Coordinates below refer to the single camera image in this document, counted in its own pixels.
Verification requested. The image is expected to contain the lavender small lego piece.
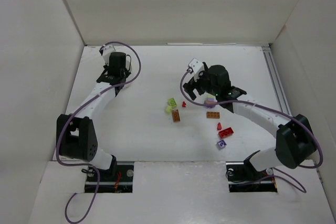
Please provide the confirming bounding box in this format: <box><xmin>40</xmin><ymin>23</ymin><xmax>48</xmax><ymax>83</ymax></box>
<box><xmin>216</xmin><ymin>140</ymin><xmax>227</xmax><ymax>150</ymax></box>

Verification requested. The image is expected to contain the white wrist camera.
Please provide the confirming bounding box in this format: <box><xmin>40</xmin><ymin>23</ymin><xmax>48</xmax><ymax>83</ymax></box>
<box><xmin>188</xmin><ymin>58</ymin><xmax>205</xmax><ymax>81</ymax></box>
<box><xmin>99</xmin><ymin>44</ymin><xmax>115</xmax><ymax>65</ymax></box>

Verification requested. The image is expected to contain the pale yellow-green lego piece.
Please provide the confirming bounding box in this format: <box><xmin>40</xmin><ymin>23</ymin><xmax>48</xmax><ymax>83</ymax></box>
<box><xmin>165</xmin><ymin>105</ymin><xmax>173</xmax><ymax>113</ymax></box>

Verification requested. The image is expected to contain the orange lego brick left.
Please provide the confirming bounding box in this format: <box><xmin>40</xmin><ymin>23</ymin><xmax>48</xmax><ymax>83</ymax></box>
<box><xmin>171</xmin><ymin>109</ymin><xmax>181</xmax><ymax>122</ymax></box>

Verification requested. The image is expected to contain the red lego slope piece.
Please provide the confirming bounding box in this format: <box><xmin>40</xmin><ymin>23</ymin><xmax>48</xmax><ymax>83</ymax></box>
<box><xmin>217</xmin><ymin>122</ymin><xmax>222</xmax><ymax>131</ymax></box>

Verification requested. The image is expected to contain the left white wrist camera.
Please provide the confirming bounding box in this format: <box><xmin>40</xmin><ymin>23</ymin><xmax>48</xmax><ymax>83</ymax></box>
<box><xmin>99</xmin><ymin>44</ymin><xmax>115</xmax><ymax>65</ymax></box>

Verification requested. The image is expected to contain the red lego brick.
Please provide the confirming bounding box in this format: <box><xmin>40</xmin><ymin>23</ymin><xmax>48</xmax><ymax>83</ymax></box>
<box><xmin>218</xmin><ymin>127</ymin><xmax>234</xmax><ymax>139</ymax></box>

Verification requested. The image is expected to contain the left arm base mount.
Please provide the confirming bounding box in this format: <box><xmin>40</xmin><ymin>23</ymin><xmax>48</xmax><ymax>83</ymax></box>
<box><xmin>81</xmin><ymin>162</ymin><xmax>134</xmax><ymax>194</ymax></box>

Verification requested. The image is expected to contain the purple lego assembly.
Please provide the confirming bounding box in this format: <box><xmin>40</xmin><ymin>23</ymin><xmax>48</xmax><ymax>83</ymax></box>
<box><xmin>204</xmin><ymin>94</ymin><xmax>217</xmax><ymax>108</ymax></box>

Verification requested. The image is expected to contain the lime green lego brick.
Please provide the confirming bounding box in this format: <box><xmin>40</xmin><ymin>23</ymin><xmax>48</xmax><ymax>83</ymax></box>
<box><xmin>168</xmin><ymin>98</ymin><xmax>177</xmax><ymax>108</ymax></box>

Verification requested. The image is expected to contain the orange lego plate right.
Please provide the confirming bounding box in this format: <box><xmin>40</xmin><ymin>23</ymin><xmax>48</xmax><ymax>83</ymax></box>
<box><xmin>206</xmin><ymin>111</ymin><xmax>220</xmax><ymax>119</ymax></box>

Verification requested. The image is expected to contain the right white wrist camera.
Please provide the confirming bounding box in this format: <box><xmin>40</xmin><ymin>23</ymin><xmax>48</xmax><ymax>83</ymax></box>
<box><xmin>188</xmin><ymin>58</ymin><xmax>205</xmax><ymax>81</ymax></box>

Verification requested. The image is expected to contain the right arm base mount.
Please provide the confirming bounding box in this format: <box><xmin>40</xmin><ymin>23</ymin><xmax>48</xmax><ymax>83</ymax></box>
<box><xmin>225</xmin><ymin>162</ymin><xmax>278</xmax><ymax>193</ymax></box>

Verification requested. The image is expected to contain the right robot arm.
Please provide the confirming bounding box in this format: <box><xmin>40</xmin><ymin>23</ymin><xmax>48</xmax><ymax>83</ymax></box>
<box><xmin>180</xmin><ymin>59</ymin><xmax>323</xmax><ymax>172</ymax></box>

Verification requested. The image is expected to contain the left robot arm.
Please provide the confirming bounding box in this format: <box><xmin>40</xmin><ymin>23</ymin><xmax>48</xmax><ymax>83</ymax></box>
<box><xmin>56</xmin><ymin>52</ymin><xmax>131</xmax><ymax>176</ymax></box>

